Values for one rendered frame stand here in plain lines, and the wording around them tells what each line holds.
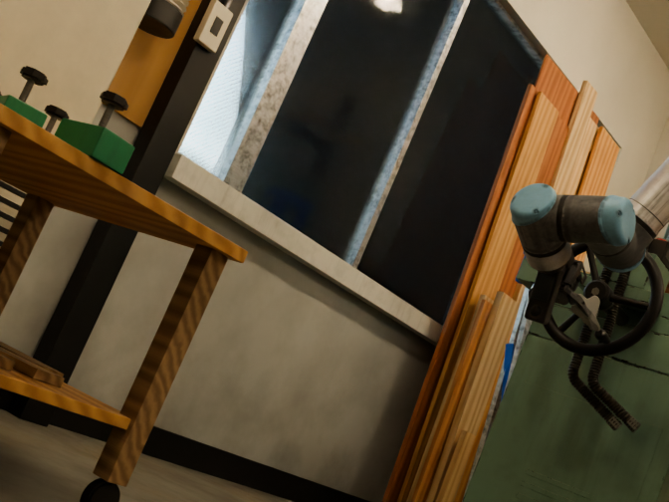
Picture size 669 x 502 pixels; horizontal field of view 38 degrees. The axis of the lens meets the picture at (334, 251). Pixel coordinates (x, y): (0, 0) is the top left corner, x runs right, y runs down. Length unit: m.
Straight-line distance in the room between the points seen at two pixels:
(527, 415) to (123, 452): 1.11
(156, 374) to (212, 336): 1.48
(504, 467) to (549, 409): 0.18
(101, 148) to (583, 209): 0.87
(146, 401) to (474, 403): 2.31
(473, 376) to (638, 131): 1.98
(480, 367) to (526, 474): 1.45
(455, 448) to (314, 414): 0.56
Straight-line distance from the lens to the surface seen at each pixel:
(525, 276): 2.60
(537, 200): 1.88
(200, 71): 2.89
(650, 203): 1.98
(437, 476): 3.82
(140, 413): 1.73
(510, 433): 2.49
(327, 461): 3.80
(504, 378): 3.37
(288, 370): 3.48
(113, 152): 1.55
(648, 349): 2.44
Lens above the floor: 0.30
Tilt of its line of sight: 9 degrees up
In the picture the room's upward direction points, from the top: 23 degrees clockwise
